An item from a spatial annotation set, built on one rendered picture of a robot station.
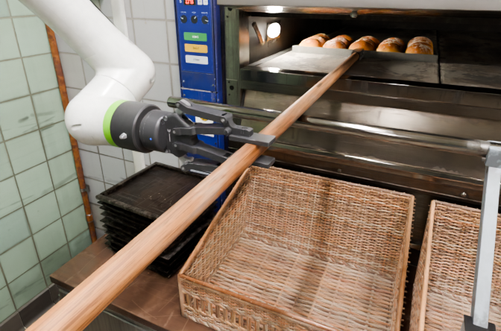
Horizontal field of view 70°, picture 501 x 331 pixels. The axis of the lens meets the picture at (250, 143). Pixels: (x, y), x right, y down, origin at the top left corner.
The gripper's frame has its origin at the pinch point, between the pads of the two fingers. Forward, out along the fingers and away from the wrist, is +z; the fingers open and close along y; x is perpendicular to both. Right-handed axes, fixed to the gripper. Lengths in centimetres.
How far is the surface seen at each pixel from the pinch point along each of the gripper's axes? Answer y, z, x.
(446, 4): -21, 25, -45
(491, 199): 9.6, 37.3, -17.4
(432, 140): 2.4, 26.8, -22.6
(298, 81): 3, -12, -60
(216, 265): 58, -26, -29
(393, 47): -3, 12, -101
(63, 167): 54, -123, -52
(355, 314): 60, 18, -31
